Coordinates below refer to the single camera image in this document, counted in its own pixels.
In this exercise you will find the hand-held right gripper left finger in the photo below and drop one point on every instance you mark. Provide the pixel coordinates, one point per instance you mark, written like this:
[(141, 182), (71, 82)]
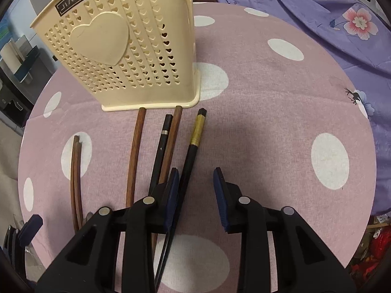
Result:
[(172, 195)]

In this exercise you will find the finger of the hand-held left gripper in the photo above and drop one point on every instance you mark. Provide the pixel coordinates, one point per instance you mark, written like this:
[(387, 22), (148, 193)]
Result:
[(30, 227)]

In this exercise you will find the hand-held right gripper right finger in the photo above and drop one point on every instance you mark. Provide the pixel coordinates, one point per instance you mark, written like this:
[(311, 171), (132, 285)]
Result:
[(221, 201)]

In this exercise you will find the black chopstick with gold band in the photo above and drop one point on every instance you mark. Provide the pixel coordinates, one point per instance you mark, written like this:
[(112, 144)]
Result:
[(191, 155)]

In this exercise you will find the brown wooden chopstick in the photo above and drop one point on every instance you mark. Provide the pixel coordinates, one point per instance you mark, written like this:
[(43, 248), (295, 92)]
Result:
[(134, 158), (74, 183), (80, 183), (171, 140)]

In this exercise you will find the cream plastic utensil holder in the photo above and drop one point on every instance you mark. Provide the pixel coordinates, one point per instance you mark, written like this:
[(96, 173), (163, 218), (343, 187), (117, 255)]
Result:
[(100, 39)]

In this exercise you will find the pink polka dot tablecloth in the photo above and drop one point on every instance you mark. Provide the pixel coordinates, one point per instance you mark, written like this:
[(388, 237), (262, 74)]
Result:
[(259, 113)]

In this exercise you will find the grey water dispenser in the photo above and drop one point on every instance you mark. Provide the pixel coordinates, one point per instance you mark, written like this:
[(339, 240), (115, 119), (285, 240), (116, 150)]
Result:
[(15, 103)]

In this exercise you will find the red plastic bag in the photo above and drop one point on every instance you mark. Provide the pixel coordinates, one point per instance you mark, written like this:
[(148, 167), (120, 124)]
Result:
[(375, 250)]

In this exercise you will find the purple floral bed sheet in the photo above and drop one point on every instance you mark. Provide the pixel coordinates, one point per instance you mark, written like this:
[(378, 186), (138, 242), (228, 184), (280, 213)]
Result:
[(336, 52)]

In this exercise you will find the blue water jug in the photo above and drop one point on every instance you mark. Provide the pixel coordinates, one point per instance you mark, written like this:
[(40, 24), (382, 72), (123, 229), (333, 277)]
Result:
[(4, 33)]

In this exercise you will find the dark blue wall pocket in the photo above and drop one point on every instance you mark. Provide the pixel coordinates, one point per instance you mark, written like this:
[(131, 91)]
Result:
[(29, 64)]

